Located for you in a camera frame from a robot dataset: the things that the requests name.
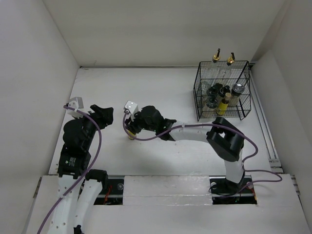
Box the spice jar foil lid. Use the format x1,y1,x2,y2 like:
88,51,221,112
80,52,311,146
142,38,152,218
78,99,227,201
229,83,245,106

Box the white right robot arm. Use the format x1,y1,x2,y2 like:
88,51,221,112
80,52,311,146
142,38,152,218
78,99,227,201
123,102,245,194

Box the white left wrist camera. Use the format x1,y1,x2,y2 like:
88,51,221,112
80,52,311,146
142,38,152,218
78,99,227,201
65,97,84,119

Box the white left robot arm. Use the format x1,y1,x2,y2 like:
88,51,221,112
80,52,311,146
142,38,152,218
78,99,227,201
47,103,114,234

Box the metal base rail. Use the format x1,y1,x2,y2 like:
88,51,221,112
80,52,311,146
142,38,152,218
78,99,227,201
95,175,257,206

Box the glass bottle dark contents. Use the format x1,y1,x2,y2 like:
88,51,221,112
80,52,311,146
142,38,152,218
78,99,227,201
215,52,235,86

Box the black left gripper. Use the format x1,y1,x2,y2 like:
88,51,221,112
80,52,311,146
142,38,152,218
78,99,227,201
74,104,113,149

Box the yellow label bottle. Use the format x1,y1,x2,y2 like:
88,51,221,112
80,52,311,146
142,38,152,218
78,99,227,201
127,131,136,140
215,93,232,116

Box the brown spice jar black lid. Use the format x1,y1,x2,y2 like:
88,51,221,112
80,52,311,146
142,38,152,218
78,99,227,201
207,86,219,97

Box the white spice jar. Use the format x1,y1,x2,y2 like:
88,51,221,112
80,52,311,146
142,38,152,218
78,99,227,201
218,85,231,98
205,97,217,111

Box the black wire basket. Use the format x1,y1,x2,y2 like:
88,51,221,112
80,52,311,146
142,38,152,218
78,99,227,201
193,60,251,120

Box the glass bottle gold pourer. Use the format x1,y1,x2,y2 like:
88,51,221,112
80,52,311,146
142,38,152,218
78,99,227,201
206,48,220,92

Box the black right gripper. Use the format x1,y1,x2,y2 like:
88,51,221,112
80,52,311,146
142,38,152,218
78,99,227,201
124,110,157,135

